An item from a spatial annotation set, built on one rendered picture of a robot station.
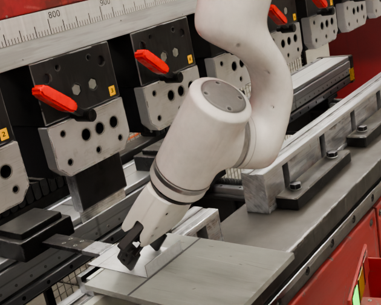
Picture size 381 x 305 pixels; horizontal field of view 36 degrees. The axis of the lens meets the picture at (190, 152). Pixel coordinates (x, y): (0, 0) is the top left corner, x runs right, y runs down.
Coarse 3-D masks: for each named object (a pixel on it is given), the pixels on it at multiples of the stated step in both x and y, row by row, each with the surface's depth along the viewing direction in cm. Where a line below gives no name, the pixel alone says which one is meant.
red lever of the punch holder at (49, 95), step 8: (32, 88) 75; (40, 88) 75; (48, 88) 75; (40, 96) 75; (48, 96) 75; (56, 96) 76; (64, 96) 77; (48, 104) 77; (56, 104) 77; (64, 104) 77; (72, 104) 78; (72, 112) 79; (80, 112) 80; (88, 112) 80; (80, 120) 82; (88, 120) 80
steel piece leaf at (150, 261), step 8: (144, 248) 97; (152, 248) 96; (160, 248) 96; (168, 248) 91; (176, 248) 92; (112, 256) 96; (144, 256) 94; (152, 256) 94; (160, 256) 90; (168, 256) 91; (176, 256) 93; (104, 264) 94; (112, 264) 94; (120, 264) 93; (136, 264) 92; (144, 264) 92; (152, 264) 88; (160, 264) 90; (128, 272) 90; (136, 272) 90; (144, 272) 89; (152, 272) 88
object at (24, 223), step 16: (16, 224) 109; (32, 224) 108; (48, 224) 109; (64, 224) 111; (0, 240) 107; (16, 240) 105; (32, 240) 105; (48, 240) 107; (64, 240) 106; (80, 240) 104; (0, 256) 109; (16, 256) 105; (32, 256) 105; (96, 256) 98
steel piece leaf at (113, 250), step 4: (116, 244) 100; (112, 248) 99; (116, 248) 99; (108, 252) 98; (112, 252) 98; (116, 252) 98; (100, 256) 97; (104, 256) 97; (108, 256) 97; (96, 260) 96; (100, 260) 96; (104, 260) 96; (88, 264) 96; (92, 264) 95; (96, 264) 95
